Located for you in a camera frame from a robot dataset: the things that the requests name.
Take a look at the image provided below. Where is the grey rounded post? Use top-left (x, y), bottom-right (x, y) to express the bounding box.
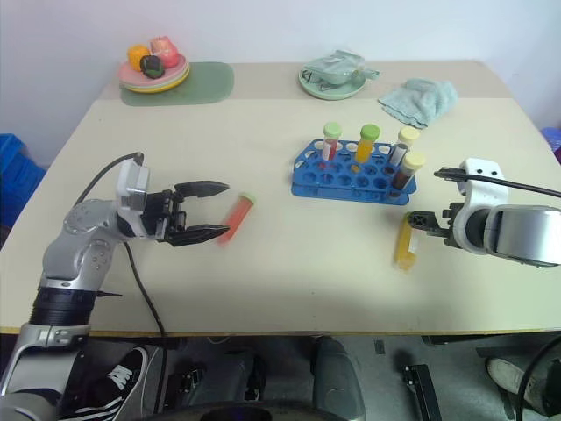
top-left (312, 334), bottom-right (367, 421)

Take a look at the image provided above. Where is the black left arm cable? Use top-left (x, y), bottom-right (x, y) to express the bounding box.
top-left (73, 152), bottom-right (169, 338)

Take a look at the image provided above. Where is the labelled tube with yellow cap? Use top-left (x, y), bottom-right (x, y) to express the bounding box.
top-left (389, 127), bottom-right (422, 168)

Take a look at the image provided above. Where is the yellow plate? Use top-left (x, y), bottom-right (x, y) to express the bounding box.
top-left (124, 74), bottom-right (190, 95)

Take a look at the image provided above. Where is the dark toy food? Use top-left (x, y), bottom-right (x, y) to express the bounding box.
top-left (139, 54), bottom-right (167, 80)

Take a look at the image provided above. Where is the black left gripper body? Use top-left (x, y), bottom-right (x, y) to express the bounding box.
top-left (144, 188), bottom-right (190, 242)

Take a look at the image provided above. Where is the orange tube with green cap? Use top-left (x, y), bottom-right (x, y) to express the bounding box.
top-left (355, 124), bottom-right (381, 164)

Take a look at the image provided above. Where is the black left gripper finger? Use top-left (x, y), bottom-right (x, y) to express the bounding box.
top-left (174, 179), bottom-right (231, 200)
top-left (163, 224), bottom-right (232, 248)

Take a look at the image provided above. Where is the black metal bracket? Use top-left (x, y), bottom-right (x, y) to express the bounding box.
top-left (401, 362), bottom-right (443, 421)

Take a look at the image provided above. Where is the black hanging cable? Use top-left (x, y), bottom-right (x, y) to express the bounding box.
top-left (515, 334), bottom-right (561, 421)

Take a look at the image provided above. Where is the light teal towel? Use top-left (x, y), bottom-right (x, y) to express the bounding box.
top-left (377, 77), bottom-right (459, 130)

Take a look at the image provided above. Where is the white shoe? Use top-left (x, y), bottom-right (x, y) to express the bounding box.
top-left (486, 356), bottom-right (561, 416)

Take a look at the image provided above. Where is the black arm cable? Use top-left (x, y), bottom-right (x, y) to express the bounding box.
top-left (73, 152), bottom-right (169, 338)
top-left (433, 167), bottom-right (561, 199)

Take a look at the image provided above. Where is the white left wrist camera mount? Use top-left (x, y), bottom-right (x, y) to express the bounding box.
top-left (114, 158), bottom-right (153, 239)

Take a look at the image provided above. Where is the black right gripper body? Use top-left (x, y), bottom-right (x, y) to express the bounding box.
top-left (423, 208), bottom-right (461, 249)

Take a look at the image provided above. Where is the pink plate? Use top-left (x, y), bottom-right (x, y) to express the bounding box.
top-left (118, 53), bottom-right (191, 88)

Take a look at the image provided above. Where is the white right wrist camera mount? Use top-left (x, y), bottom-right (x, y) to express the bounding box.
top-left (452, 158), bottom-right (512, 254)

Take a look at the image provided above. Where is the clear plastic bag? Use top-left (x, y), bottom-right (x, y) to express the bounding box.
top-left (302, 48), bottom-right (381, 88)

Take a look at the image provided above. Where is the pink-red tube pale green cap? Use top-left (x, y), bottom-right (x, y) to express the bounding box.
top-left (217, 190), bottom-right (258, 247)

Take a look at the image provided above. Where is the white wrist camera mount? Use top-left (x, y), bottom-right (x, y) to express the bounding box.
top-left (452, 158), bottom-right (512, 254)
top-left (114, 158), bottom-right (153, 239)

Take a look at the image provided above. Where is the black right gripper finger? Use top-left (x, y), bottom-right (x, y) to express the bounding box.
top-left (405, 210), bottom-right (440, 232)

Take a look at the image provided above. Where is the yellow toy corn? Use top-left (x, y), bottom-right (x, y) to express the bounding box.
top-left (126, 44), bottom-right (153, 74)

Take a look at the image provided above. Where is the red tube with green cap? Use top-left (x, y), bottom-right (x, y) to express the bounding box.
top-left (323, 122), bottom-right (344, 161)

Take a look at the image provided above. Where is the dark brown tube yellow cap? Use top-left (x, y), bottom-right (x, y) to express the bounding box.
top-left (390, 151), bottom-right (428, 193)

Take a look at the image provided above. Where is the blue and purple bin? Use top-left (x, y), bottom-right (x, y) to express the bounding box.
top-left (541, 126), bottom-right (561, 167)

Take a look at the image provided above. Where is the black and white sneaker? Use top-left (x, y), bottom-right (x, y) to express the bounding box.
top-left (60, 346), bottom-right (162, 421)

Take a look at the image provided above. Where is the pink toy fruit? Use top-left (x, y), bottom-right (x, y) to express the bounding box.
top-left (149, 35), bottom-right (181, 69)

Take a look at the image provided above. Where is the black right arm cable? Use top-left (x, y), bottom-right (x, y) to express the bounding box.
top-left (433, 167), bottom-right (561, 199)

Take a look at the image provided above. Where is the blue test tube rack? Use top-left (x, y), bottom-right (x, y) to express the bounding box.
top-left (290, 139), bottom-right (420, 205)

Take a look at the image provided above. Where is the yellow test tube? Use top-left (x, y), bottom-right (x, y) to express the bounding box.
top-left (392, 218), bottom-right (420, 274)

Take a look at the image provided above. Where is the blue plastic crate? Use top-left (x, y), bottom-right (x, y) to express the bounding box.
top-left (0, 132), bottom-right (47, 230)

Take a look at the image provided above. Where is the green placemat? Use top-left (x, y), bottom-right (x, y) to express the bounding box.
top-left (120, 61), bottom-right (235, 108)

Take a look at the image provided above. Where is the pale green plate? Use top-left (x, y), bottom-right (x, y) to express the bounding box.
top-left (298, 65), bottom-right (369, 102)

